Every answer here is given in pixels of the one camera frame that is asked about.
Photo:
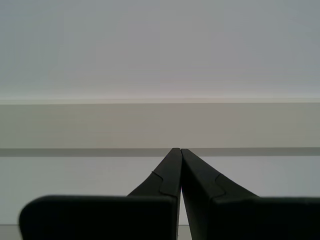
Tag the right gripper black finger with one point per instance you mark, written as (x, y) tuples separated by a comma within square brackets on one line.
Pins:
[(105, 217), (250, 217)]

